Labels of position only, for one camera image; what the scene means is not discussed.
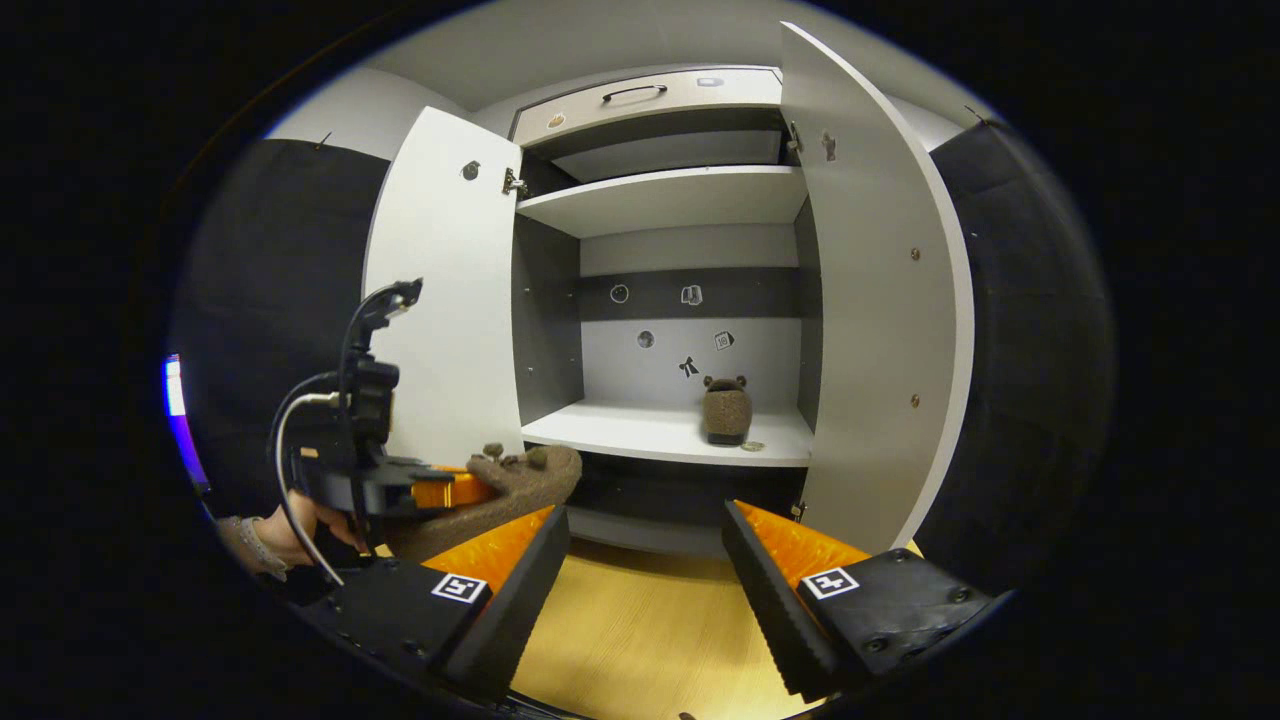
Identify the white cabinet shelf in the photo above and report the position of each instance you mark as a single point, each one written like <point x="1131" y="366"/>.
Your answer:
<point x="640" y="430"/>
<point x="670" y="200"/>

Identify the white cabinet drawer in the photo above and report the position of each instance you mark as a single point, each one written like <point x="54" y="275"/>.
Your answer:
<point x="650" y="110"/>

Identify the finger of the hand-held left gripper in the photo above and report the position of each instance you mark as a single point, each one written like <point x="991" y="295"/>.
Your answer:
<point x="450" y="490"/>

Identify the metal door hinge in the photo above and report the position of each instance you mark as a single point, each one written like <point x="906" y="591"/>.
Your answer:
<point x="795" y="137"/>
<point x="513" y="183"/>

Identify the white shoe cabinet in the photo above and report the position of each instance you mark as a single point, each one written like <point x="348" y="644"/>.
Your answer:
<point x="690" y="250"/>

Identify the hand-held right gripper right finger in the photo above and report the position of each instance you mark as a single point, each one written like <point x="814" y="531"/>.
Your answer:
<point x="770" y="605"/>

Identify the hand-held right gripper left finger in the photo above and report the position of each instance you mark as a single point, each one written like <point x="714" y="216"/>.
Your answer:
<point x="520" y="600"/>

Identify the lit monitor screen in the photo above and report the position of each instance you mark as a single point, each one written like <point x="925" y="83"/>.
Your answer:
<point x="175" y="390"/>

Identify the white cabinet door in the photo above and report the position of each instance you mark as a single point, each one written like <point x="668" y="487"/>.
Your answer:
<point x="880" y="300"/>
<point x="440" y="300"/>

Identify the brown fuzzy shoe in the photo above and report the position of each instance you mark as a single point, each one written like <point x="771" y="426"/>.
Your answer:
<point x="727" y="415"/>
<point x="520" y="490"/>

